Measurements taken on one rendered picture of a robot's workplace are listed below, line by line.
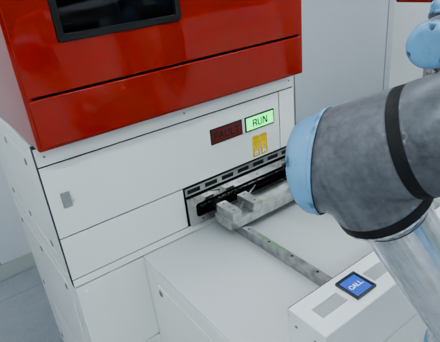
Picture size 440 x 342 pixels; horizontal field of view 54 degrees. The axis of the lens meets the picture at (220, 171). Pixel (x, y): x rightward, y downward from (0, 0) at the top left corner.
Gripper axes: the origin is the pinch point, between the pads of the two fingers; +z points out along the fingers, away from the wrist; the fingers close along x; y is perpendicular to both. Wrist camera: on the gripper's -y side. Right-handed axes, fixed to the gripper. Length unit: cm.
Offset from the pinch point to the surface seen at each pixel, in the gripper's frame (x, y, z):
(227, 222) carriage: 23, 48, 23
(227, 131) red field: 12, 58, 0
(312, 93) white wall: -185, 207, 62
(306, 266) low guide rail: 18.4, 21.0, 25.6
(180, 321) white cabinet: 46, 41, 41
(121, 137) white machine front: 45, 58, -8
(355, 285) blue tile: 26.1, 0.6, 14.2
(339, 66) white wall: -219, 207, 47
